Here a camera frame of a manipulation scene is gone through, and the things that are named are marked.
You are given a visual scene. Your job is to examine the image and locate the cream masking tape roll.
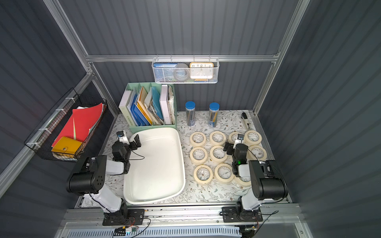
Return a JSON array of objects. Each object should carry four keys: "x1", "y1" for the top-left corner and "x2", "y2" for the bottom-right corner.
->
[
  {"x1": 247, "y1": 145, "x2": 267, "y2": 161},
  {"x1": 228, "y1": 131, "x2": 239, "y2": 144},
  {"x1": 209, "y1": 145, "x2": 228, "y2": 164},
  {"x1": 214, "y1": 163, "x2": 234, "y2": 184},
  {"x1": 190, "y1": 147, "x2": 208, "y2": 165},
  {"x1": 193, "y1": 165, "x2": 213, "y2": 185},
  {"x1": 209, "y1": 131, "x2": 227, "y2": 146},
  {"x1": 234, "y1": 176, "x2": 251, "y2": 187},
  {"x1": 190, "y1": 131, "x2": 207, "y2": 147},
  {"x1": 244, "y1": 130, "x2": 262, "y2": 146}
]

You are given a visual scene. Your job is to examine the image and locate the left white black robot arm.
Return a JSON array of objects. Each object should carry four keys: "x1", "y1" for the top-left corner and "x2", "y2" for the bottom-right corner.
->
[{"x1": 66, "y1": 131, "x2": 141, "y2": 226}]

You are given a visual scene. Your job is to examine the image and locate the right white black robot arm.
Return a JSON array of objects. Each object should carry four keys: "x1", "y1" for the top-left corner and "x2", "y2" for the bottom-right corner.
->
[{"x1": 223, "y1": 142, "x2": 288, "y2": 219}]

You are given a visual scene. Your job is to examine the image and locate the white plastic storage box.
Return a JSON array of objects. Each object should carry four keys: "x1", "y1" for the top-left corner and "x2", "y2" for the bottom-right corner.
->
[{"x1": 123, "y1": 128, "x2": 186, "y2": 205}]

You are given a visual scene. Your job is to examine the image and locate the blue box in basket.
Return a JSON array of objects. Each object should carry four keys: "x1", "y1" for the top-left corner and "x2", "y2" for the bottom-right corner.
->
[{"x1": 152, "y1": 62, "x2": 177, "y2": 83}]

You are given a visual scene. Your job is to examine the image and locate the grey tape roll in basket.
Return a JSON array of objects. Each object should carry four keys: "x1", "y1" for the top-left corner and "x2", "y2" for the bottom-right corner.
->
[{"x1": 173, "y1": 63, "x2": 189, "y2": 82}]

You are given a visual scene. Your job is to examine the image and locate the black white stapler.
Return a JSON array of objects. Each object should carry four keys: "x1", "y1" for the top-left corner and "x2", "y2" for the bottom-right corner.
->
[{"x1": 241, "y1": 112, "x2": 251, "y2": 131}]

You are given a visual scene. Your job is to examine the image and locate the floral table mat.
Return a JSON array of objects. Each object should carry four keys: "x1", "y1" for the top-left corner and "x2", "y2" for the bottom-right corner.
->
[{"x1": 79, "y1": 109, "x2": 290, "y2": 208}]

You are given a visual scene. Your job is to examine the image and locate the white workspace book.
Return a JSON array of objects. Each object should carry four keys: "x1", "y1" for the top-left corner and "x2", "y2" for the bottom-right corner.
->
[{"x1": 119, "y1": 90, "x2": 136, "y2": 127}]

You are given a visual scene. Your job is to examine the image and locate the red paper folder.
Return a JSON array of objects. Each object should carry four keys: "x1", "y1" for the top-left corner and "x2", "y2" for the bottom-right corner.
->
[{"x1": 52, "y1": 103, "x2": 105, "y2": 147}]

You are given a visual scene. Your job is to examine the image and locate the right blue-capped pencil tube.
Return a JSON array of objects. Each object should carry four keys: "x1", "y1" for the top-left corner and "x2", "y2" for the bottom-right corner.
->
[{"x1": 209, "y1": 102, "x2": 220, "y2": 128}]

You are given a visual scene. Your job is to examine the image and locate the blue-capped pencil tube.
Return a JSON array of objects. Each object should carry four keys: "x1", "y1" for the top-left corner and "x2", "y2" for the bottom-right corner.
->
[
  {"x1": 185, "y1": 101, "x2": 195, "y2": 127},
  {"x1": 209, "y1": 102, "x2": 220, "y2": 128}
]

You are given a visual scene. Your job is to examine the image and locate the mint green file organizer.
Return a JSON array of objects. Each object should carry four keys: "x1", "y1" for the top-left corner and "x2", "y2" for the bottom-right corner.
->
[{"x1": 123, "y1": 82, "x2": 177, "y2": 133}]

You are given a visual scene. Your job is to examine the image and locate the yellow wallet notebook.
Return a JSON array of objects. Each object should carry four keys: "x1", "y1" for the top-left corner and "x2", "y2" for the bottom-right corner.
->
[{"x1": 52, "y1": 136, "x2": 82, "y2": 155}]

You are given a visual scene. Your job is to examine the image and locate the white binder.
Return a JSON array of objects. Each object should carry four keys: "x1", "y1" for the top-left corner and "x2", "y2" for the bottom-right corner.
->
[{"x1": 159, "y1": 84, "x2": 172, "y2": 125}]

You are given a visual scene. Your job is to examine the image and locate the left blue-capped pencil tube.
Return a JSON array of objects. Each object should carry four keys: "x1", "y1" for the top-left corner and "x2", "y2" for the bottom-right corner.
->
[{"x1": 185, "y1": 101, "x2": 195, "y2": 127}]

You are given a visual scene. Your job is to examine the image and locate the yellow white alarm clock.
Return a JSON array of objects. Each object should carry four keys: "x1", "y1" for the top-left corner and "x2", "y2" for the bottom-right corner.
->
[{"x1": 189, "y1": 62, "x2": 214, "y2": 81}]

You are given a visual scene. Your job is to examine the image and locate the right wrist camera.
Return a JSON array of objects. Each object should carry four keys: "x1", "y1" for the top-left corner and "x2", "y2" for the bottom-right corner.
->
[{"x1": 233, "y1": 134, "x2": 244, "y2": 149}]

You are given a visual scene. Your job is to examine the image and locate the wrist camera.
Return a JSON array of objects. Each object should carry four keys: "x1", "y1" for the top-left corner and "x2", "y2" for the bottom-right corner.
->
[
  {"x1": 233, "y1": 134, "x2": 244, "y2": 149},
  {"x1": 116, "y1": 131, "x2": 130, "y2": 145}
]

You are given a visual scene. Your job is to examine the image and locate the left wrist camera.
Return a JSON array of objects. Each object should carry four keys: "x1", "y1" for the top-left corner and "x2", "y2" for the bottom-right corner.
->
[{"x1": 116, "y1": 131, "x2": 130, "y2": 145}]

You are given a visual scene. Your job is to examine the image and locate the black wire side basket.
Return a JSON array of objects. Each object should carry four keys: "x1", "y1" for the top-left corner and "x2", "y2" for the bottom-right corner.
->
[{"x1": 24, "y1": 89, "x2": 108, "y2": 162}]

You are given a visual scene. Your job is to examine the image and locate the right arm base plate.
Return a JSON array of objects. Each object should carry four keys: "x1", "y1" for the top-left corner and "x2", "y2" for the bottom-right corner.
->
[{"x1": 219, "y1": 206, "x2": 263, "y2": 223}]

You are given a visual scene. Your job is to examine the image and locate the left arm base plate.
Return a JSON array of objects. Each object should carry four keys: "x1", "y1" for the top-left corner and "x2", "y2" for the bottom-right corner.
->
[{"x1": 102, "y1": 209, "x2": 145, "y2": 226}]

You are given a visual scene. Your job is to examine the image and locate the white wire hanging basket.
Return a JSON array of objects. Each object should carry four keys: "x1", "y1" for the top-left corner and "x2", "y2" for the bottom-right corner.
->
[{"x1": 151, "y1": 58, "x2": 220, "y2": 84}]

